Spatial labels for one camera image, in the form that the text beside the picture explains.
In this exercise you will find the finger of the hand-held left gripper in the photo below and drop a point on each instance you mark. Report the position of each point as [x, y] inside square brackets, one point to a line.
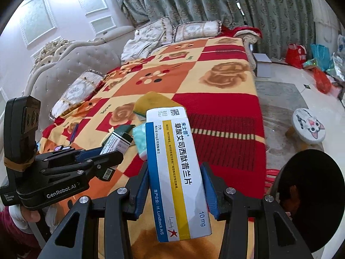
[89, 153]
[107, 160]

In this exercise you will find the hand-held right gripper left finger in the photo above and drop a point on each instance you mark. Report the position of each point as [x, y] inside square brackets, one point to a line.
[141, 194]

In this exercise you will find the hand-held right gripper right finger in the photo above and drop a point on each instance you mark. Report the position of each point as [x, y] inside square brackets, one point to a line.
[210, 191]

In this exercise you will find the dark green medicine box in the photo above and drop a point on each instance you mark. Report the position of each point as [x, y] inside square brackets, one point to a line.
[118, 143]

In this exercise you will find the white blue yellow medicine box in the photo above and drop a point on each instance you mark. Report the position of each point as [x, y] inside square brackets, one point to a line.
[178, 172]

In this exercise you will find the yellow sponge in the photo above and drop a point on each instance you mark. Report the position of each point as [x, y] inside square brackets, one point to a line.
[159, 102]

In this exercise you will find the black waste bin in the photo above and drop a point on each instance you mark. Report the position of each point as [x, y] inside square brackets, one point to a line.
[310, 194]

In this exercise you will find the person's left forearm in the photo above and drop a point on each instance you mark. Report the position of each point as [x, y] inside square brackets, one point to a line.
[13, 234]

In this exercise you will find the person's left hand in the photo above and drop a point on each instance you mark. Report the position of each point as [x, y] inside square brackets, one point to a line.
[31, 216]

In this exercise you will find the blue pen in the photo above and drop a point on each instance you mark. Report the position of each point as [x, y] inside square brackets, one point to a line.
[74, 133]

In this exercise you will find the teal tissue pack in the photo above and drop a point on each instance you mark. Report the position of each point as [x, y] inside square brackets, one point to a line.
[140, 140]

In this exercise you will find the embroidered bolster pillow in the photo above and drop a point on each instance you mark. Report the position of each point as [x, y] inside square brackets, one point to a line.
[75, 93]
[196, 31]

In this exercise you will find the red plastic stool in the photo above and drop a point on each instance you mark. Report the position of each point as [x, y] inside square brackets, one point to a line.
[272, 180]

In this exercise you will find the printed checkered blanket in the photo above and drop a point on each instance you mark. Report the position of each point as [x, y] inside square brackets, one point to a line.
[223, 129]

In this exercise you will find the grey tufted headboard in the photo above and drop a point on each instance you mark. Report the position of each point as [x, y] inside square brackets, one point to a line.
[70, 62]

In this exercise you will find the white folded quilt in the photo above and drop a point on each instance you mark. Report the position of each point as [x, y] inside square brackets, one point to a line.
[134, 51]

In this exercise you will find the grey rug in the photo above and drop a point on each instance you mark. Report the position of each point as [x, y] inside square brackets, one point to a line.
[277, 99]

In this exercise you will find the cat print stool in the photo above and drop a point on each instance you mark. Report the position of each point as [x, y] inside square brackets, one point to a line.
[310, 125]

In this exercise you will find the white cardboard box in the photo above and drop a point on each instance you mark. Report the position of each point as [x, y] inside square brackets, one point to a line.
[262, 64]

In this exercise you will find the knotted red plastic bag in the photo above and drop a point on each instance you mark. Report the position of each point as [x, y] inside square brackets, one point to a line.
[322, 81]

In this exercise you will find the red gift bag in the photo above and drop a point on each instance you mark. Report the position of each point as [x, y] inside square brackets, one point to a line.
[295, 56]

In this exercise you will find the red quilt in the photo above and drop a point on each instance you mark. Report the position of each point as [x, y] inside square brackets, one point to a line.
[242, 31]

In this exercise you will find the teal gift bag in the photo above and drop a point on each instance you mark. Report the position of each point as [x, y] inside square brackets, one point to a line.
[320, 55]

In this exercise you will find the silver foil bag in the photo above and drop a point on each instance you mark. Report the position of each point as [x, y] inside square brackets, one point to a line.
[337, 66]

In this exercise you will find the lace covered air conditioner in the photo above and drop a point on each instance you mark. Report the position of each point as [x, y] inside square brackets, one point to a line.
[326, 24]

